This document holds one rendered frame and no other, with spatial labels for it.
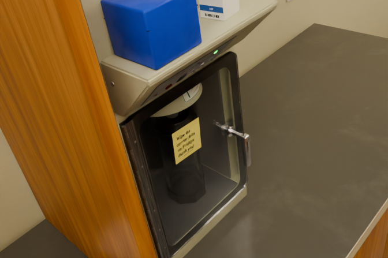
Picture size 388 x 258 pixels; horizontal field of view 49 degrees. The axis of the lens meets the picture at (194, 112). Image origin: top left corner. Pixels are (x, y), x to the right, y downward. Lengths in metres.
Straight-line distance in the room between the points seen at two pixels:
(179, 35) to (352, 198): 0.73
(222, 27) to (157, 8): 0.16
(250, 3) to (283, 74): 0.91
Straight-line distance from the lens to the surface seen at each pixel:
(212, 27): 0.71
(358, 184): 1.23
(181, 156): 0.87
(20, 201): 1.26
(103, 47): 0.67
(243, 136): 0.94
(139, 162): 0.79
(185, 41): 0.63
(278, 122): 1.42
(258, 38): 1.77
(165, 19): 0.60
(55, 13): 0.53
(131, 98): 0.65
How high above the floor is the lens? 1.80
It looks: 35 degrees down
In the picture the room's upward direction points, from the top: 9 degrees counter-clockwise
